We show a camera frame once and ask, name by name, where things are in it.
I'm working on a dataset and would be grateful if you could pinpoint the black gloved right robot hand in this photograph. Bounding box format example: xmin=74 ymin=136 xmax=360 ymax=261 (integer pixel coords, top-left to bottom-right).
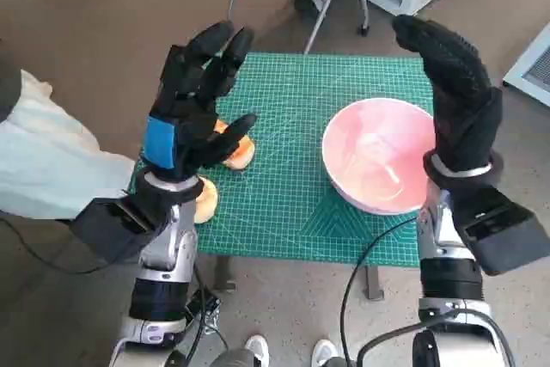
xmin=393 ymin=14 xmax=504 ymax=167

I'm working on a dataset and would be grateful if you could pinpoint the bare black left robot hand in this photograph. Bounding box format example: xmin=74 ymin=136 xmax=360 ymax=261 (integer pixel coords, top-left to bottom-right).
xmin=141 ymin=19 xmax=259 ymax=183

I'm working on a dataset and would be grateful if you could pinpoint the long toasted toy bread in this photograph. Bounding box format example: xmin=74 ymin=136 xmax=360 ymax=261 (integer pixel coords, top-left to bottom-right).
xmin=212 ymin=119 xmax=255 ymax=170

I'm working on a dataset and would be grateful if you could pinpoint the round toy bread bun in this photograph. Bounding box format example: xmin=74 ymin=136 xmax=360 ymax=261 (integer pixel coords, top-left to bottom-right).
xmin=192 ymin=175 xmax=220 ymax=225

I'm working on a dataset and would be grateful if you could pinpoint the pink bowl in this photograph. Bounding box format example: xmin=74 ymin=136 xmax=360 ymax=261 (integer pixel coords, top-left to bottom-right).
xmin=321 ymin=99 xmax=436 ymax=216

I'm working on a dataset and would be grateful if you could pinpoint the white vented box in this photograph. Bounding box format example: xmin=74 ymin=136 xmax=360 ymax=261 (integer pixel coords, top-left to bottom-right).
xmin=502 ymin=21 xmax=550 ymax=108

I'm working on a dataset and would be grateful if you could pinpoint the green cutting mat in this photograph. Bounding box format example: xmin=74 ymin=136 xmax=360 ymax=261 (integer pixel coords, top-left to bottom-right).
xmin=135 ymin=52 xmax=435 ymax=268

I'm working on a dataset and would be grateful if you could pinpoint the grey table leg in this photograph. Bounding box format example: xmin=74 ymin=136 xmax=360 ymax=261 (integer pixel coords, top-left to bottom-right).
xmin=213 ymin=257 xmax=236 ymax=293
xmin=364 ymin=266 xmax=386 ymax=300

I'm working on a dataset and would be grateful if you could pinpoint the person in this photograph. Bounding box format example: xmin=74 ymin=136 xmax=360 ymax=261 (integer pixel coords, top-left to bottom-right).
xmin=0 ymin=40 xmax=138 ymax=222

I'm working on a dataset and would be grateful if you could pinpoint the silver metal pole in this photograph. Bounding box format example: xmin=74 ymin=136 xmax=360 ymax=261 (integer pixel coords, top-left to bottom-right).
xmin=302 ymin=0 xmax=351 ymax=55

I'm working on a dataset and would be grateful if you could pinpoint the white shoe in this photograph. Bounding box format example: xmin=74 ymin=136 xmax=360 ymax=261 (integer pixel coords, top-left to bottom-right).
xmin=244 ymin=334 xmax=271 ymax=367
xmin=311 ymin=339 xmax=337 ymax=367

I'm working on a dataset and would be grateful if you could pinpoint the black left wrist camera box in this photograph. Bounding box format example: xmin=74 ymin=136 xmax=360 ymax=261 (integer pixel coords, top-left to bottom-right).
xmin=70 ymin=197 xmax=158 ymax=265

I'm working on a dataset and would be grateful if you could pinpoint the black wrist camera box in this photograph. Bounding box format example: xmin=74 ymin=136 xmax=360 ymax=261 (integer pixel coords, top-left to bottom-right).
xmin=450 ymin=184 xmax=550 ymax=277
xmin=70 ymin=197 xmax=158 ymax=265

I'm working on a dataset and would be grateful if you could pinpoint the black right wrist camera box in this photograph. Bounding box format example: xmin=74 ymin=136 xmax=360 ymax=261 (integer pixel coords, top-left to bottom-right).
xmin=450 ymin=184 xmax=550 ymax=277

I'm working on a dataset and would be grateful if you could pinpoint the black metal stand rail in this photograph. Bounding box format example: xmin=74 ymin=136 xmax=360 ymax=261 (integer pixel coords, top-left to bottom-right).
xmin=186 ymin=287 xmax=223 ymax=336

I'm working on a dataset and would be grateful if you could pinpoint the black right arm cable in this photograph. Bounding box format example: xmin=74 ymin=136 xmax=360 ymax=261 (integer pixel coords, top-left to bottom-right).
xmin=339 ymin=214 xmax=425 ymax=367

